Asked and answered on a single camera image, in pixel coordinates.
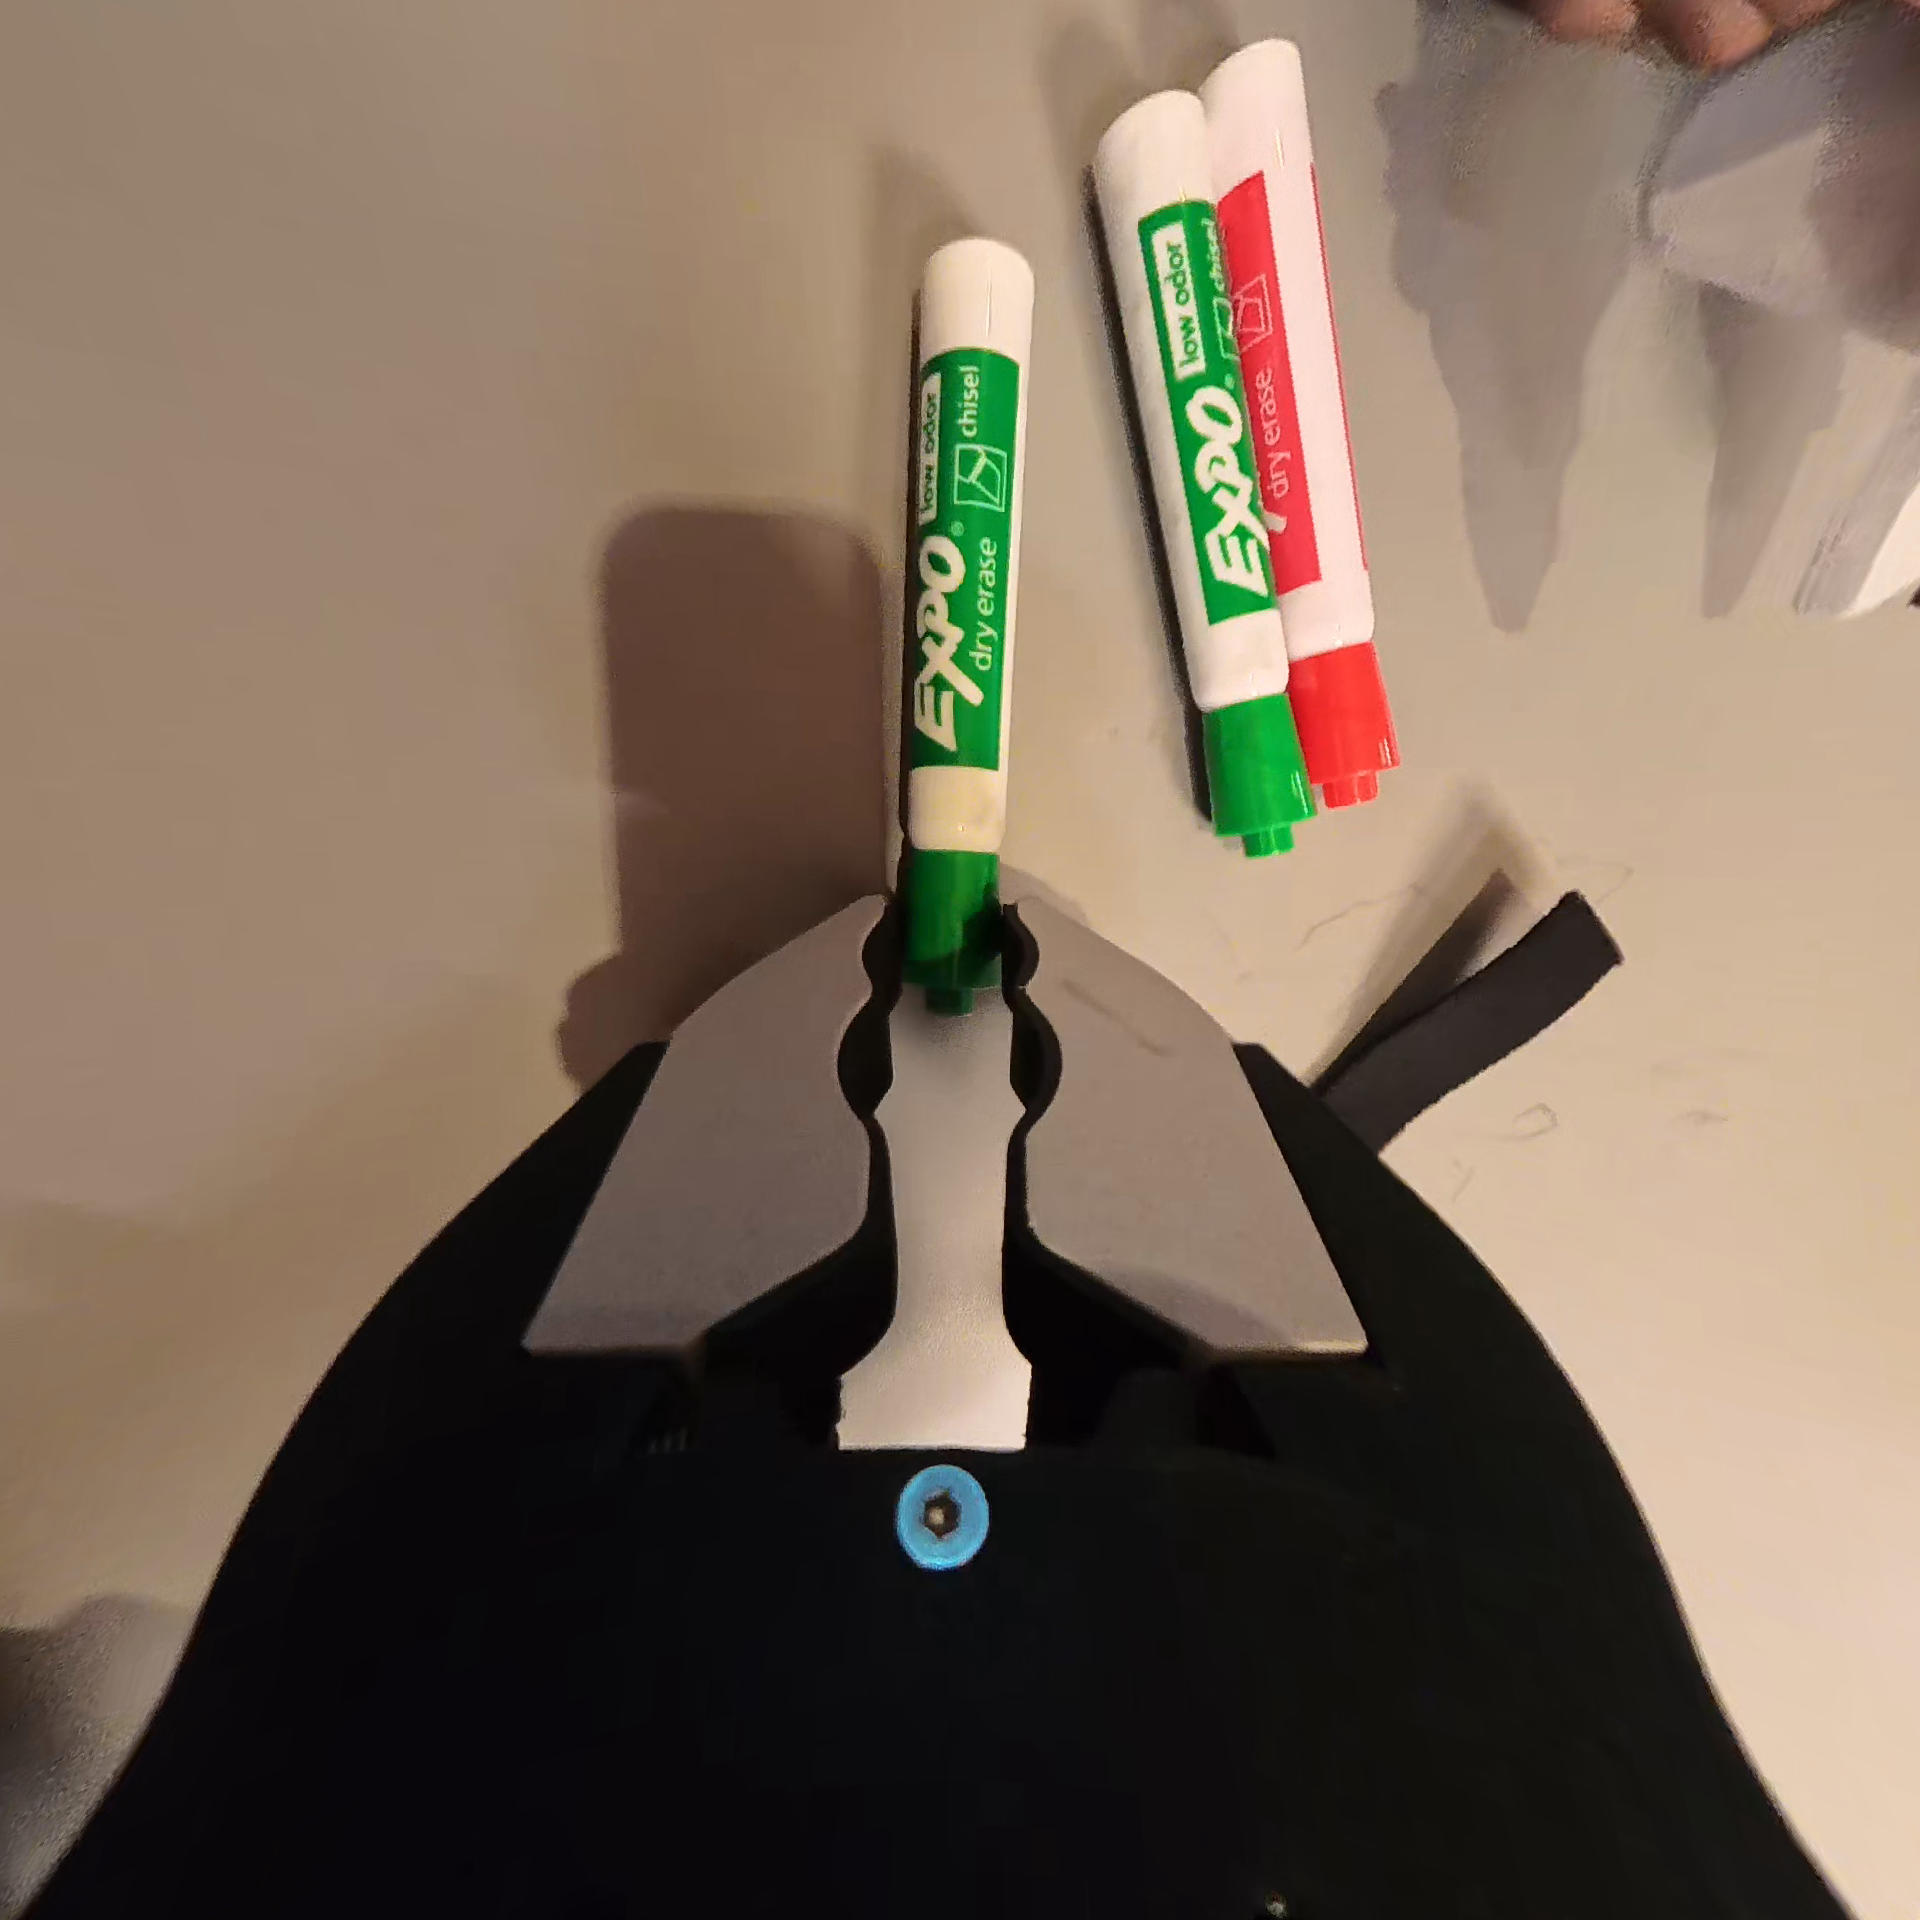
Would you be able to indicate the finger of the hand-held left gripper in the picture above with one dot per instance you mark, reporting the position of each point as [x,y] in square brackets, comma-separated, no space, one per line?
[1867,509]
[1802,195]

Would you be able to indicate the green dry erase marker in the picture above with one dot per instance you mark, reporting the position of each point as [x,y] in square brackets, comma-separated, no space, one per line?
[1201,420]
[961,572]

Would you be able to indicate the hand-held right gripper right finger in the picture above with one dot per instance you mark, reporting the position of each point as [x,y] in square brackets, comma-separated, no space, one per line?
[1201,1187]

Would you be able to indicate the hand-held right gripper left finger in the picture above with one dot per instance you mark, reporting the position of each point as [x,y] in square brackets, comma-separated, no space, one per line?
[707,1187]

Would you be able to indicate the red dry erase marker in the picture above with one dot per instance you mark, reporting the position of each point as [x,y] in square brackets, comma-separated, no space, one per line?
[1306,391]

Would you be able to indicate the person's left hand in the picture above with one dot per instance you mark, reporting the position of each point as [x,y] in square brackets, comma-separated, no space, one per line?
[1680,25]

